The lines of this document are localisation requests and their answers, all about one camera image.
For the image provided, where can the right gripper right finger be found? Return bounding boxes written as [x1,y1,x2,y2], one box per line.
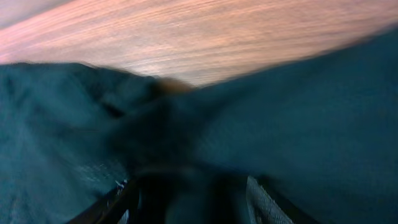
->
[247,176,318,224]

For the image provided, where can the black shorts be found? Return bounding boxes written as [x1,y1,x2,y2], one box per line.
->
[1,29,397,223]

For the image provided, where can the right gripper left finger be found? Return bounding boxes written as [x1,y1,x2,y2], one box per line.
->
[67,180,139,224]

